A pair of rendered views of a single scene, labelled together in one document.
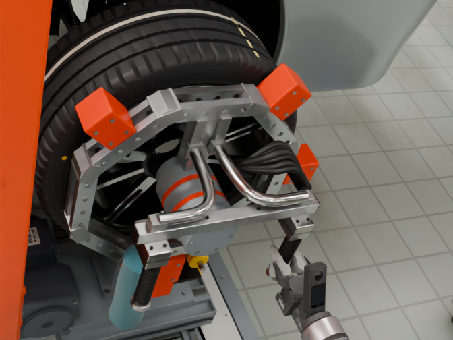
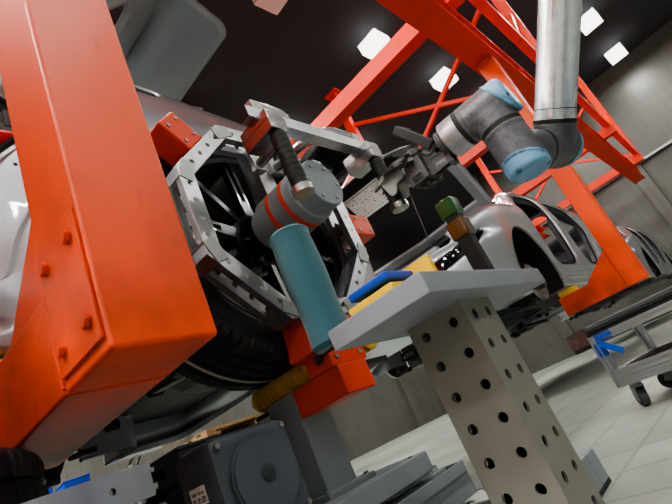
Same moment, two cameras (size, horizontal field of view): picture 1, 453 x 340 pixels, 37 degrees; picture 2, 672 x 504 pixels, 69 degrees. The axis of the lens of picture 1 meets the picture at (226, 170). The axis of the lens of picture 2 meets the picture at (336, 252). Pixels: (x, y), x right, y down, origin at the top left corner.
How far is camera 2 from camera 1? 1.72 m
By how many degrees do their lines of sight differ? 66
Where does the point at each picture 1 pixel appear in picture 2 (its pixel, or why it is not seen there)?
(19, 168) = (105, 35)
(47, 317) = (259, 449)
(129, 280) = (292, 245)
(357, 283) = not seen: hidden behind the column
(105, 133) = (176, 128)
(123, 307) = (315, 296)
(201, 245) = (319, 185)
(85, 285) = not seen: outside the picture
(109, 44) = not seen: hidden behind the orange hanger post
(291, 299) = (414, 157)
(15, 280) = (157, 179)
